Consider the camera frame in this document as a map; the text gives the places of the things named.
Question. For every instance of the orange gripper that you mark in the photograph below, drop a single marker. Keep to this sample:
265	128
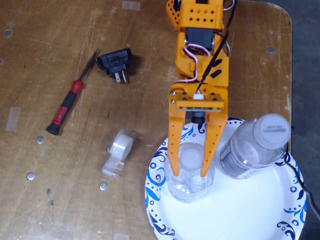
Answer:
178	113

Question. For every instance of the clear water bottle white cap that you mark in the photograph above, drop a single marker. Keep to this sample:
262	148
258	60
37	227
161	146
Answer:
190	190

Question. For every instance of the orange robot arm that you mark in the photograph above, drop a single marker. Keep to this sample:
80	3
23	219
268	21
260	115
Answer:
200	25

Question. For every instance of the white paper plate blue pattern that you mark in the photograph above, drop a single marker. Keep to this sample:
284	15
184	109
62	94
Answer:
237	212

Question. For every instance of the vitaminwater bottle dark label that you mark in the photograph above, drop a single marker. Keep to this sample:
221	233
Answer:
250	150

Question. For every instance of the clear tape dispenser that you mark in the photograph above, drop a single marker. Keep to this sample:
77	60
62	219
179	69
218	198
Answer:
121	147

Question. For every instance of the silver coin cell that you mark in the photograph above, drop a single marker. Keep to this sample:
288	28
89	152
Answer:
108	149
30	175
40	139
103	186

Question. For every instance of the black power adapter plug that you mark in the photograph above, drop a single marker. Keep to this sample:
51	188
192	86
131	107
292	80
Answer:
115	60

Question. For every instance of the clear tape strip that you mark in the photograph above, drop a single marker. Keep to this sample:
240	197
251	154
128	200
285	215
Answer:
13	118
131	5
121	237

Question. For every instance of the red black screwdriver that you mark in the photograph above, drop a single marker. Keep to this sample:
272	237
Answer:
65	107

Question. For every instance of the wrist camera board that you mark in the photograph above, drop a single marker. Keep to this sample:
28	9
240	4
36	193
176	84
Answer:
190	102

